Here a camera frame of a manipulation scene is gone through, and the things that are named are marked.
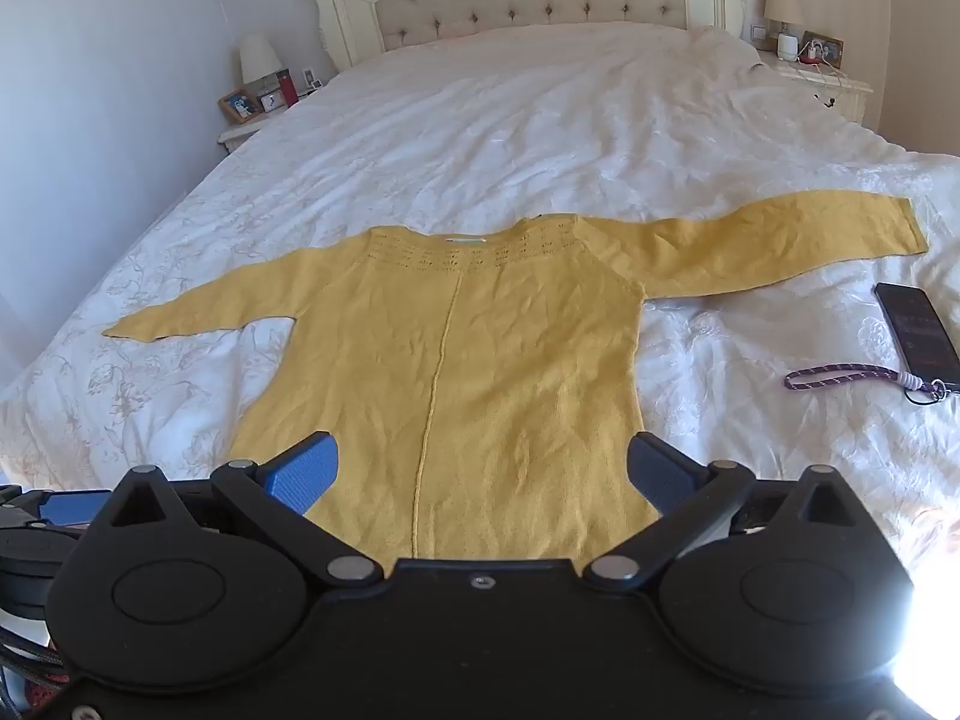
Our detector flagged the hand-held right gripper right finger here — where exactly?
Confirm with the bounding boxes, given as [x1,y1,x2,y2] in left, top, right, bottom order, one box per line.
[583,431,875,590]

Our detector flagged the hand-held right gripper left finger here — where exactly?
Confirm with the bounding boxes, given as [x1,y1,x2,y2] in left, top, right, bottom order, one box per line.
[90,431,380,587]

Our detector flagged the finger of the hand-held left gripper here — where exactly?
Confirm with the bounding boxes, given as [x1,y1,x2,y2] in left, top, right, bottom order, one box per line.
[0,486,113,532]

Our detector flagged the yellow knit sweater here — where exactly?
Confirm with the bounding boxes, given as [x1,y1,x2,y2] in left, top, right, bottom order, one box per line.
[101,193,931,563]

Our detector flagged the black smartphone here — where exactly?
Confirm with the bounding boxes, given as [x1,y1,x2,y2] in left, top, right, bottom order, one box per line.
[874,281,960,395]

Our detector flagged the white nightstand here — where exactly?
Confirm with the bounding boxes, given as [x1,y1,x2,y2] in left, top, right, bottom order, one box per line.
[757,52,875,125]
[217,86,331,157]

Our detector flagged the white embroidered bedspread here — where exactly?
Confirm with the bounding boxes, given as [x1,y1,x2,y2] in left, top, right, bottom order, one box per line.
[0,21,960,590]

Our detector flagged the white shade table lamp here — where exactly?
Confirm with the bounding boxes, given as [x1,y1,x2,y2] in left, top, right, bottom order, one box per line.
[240,34,283,91]

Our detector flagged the cream shade table lamp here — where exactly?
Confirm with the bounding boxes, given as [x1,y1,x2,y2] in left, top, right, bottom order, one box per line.
[763,0,806,35]

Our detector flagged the black braided cable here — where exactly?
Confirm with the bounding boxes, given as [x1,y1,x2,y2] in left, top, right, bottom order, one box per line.
[0,615,72,698]

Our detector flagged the purple braided lanyard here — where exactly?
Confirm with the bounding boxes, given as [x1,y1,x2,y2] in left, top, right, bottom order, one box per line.
[784,364,955,407]

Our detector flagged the dark wooden photo frame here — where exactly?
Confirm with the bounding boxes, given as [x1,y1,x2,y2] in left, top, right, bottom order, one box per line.
[801,30,845,68]

